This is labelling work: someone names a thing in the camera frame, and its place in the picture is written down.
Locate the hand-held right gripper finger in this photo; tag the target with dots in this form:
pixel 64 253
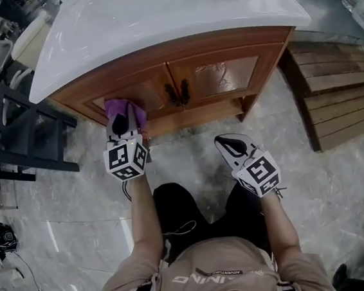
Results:
pixel 247 143
pixel 232 158

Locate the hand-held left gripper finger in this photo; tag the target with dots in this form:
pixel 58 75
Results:
pixel 131 130
pixel 109 132

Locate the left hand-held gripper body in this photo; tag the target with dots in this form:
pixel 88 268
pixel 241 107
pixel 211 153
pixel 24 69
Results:
pixel 122 159

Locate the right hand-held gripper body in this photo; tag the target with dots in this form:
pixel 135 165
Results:
pixel 258 172

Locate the purple cloth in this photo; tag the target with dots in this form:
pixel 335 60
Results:
pixel 113 108

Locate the brown wooden cabinet door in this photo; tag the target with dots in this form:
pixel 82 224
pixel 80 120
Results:
pixel 225 75
pixel 139 88

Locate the person's right forearm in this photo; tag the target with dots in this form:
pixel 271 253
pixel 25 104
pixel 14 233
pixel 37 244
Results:
pixel 282 223

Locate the person's left forearm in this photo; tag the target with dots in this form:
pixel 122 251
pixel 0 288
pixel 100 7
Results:
pixel 144 215

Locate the brown wooden vanity cabinet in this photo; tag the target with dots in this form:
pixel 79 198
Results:
pixel 188 116

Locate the person's black trousers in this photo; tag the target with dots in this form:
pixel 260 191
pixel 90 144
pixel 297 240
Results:
pixel 182 206

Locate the person's beige t-shirt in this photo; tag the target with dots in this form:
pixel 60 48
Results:
pixel 220 275

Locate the slatted wooden platform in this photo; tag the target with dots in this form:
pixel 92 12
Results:
pixel 351 104

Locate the black round electronic device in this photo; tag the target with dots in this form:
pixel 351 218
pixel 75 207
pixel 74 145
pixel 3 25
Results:
pixel 2 236

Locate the pack of clear water bottles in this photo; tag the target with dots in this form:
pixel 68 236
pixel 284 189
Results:
pixel 360 15

